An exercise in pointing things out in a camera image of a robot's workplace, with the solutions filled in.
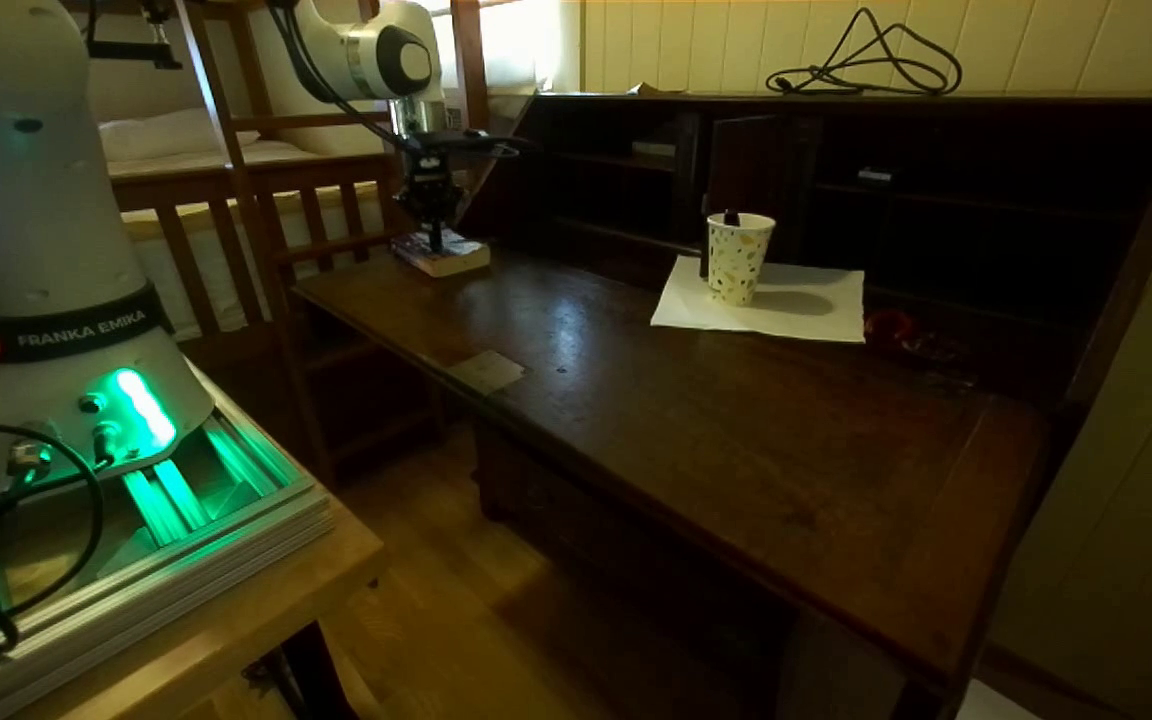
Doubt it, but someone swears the dark wooden slatted chair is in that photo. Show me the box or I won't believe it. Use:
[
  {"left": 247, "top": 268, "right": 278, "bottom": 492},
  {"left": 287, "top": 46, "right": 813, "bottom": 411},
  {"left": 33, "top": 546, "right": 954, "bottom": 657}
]
[{"left": 108, "top": 146, "right": 476, "bottom": 492}]

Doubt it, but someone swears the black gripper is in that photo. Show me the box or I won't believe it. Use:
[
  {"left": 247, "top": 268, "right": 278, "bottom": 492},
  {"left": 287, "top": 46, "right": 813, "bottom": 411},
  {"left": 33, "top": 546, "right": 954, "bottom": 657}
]
[{"left": 393, "top": 129, "right": 476, "bottom": 262}]

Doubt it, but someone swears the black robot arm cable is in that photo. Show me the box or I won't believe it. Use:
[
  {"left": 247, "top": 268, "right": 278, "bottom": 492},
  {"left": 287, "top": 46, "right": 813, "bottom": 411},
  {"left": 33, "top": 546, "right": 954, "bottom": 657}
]
[{"left": 260, "top": 0, "right": 425, "bottom": 152}]

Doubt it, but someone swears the black coiled cable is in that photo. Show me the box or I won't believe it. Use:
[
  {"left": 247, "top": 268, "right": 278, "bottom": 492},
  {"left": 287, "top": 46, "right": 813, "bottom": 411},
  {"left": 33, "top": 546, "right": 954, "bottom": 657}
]
[{"left": 761, "top": 4, "right": 969, "bottom": 102}]

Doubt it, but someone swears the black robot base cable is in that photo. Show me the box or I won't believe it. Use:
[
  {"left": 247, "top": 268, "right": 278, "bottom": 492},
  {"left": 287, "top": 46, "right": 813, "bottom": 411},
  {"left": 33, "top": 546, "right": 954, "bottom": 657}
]
[{"left": 0, "top": 419, "right": 108, "bottom": 660}]

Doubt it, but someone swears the dotted white paper cup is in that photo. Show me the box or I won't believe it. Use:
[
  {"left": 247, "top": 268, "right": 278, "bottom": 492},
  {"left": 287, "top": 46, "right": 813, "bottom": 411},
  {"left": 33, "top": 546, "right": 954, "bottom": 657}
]
[{"left": 699, "top": 205, "right": 784, "bottom": 313}]

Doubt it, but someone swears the white paper sheet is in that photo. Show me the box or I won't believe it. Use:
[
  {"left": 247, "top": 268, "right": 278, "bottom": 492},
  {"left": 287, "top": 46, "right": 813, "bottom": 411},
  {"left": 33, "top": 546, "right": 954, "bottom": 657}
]
[{"left": 643, "top": 254, "right": 873, "bottom": 352}]

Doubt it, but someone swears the wooden window frame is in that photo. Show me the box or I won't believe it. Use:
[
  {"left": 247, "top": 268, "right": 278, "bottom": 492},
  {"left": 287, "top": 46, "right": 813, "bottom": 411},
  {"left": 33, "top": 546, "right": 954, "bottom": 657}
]
[{"left": 443, "top": 0, "right": 586, "bottom": 132}]

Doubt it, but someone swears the small pale desk label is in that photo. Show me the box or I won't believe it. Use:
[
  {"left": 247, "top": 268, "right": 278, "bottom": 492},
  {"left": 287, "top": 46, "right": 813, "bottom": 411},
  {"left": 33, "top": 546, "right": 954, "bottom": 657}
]
[{"left": 449, "top": 350, "right": 531, "bottom": 400}]

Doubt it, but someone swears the white bedding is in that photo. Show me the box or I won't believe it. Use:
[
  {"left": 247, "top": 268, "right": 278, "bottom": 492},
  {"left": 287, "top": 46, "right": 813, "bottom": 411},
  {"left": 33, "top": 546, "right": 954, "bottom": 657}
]
[{"left": 92, "top": 105, "right": 393, "bottom": 242}]

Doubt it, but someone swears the dark wooden secretary cabinet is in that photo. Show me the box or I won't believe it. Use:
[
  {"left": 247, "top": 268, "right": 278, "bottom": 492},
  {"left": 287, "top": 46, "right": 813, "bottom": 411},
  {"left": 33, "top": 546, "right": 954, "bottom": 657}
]
[{"left": 282, "top": 88, "right": 1152, "bottom": 720}]

